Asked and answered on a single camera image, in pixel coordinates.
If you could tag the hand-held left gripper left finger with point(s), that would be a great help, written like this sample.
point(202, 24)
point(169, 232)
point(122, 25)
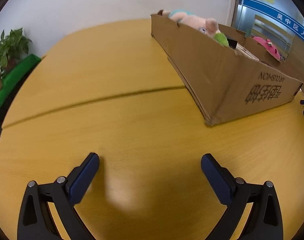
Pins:
point(83, 180)

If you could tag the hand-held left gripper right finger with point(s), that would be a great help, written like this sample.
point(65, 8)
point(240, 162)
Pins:
point(217, 180)

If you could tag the brown cardboard box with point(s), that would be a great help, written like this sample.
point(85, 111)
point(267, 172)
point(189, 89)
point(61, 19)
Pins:
point(217, 80)

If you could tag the pig plush toy teal body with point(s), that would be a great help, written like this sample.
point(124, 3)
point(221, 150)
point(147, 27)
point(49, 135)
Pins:
point(192, 20)

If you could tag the wooden desktop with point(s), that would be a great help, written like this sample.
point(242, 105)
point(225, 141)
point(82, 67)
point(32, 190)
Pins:
point(116, 130)

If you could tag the pink plush toy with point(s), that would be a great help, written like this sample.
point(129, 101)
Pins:
point(267, 45)

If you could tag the glass door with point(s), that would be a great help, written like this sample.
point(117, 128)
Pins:
point(267, 22)

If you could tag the blue door band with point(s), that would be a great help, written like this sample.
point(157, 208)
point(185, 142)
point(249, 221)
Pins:
point(279, 13)

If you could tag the green tablecloth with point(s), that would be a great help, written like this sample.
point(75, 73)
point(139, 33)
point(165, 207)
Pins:
point(24, 67)

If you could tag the large potted green plant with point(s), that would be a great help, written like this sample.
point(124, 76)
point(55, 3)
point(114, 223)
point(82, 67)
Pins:
point(13, 45)

